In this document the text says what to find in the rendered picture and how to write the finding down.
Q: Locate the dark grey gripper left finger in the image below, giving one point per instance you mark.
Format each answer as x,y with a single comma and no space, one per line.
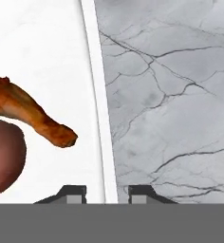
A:
73,192

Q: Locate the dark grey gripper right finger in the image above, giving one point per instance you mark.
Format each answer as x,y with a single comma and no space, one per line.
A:
141,192

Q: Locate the white tupperware container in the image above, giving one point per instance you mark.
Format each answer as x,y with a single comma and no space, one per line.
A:
47,44

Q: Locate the dark red round fruit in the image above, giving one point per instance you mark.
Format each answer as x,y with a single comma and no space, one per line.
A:
4,156

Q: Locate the roasted chicken drumstick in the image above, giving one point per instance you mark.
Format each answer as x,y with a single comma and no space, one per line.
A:
25,109

